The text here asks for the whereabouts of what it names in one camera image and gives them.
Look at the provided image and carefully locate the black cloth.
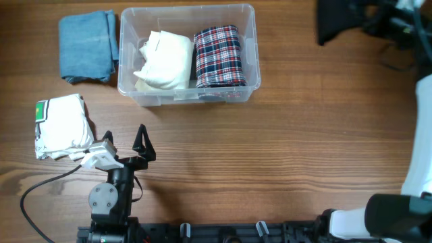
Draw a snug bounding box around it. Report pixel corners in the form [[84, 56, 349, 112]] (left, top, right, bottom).
[[316, 0, 365, 46]]

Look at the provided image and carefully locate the cream cloth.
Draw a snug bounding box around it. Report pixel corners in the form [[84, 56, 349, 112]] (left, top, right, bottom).
[[134, 31, 194, 91]]

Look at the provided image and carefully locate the red navy plaid cloth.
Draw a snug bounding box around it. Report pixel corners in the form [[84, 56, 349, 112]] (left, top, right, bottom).
[[194, 25, 247, 88]]

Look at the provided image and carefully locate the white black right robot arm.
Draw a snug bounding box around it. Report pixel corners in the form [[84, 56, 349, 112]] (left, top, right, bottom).
[[317, 0, 431, 242]]

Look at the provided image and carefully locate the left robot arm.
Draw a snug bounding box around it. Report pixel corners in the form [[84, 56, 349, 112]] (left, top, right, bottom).
[[77, 124, 156, 243]]

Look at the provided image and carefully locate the folded white printed t-shirt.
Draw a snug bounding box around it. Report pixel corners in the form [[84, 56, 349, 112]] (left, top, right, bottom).
[[34, 94, 95, 161]]

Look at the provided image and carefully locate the white label on bin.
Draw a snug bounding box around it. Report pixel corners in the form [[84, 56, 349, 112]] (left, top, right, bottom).
[[173, 89, 198, 101]]

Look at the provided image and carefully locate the folded blue denim cloth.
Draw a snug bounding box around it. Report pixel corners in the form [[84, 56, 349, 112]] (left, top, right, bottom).
[[59, 9, 119, 84]]

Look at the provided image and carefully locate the clear plastic storage bin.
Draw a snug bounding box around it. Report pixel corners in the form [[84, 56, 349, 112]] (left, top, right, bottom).
[[117, 3, 261, 107]]

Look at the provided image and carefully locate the black left camera cable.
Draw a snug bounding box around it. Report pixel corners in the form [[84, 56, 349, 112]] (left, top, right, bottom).
[[20, 164, 83, 243]]

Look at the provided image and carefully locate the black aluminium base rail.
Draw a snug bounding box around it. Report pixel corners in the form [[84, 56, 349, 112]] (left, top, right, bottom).
[[76, 221, 376, 243]]

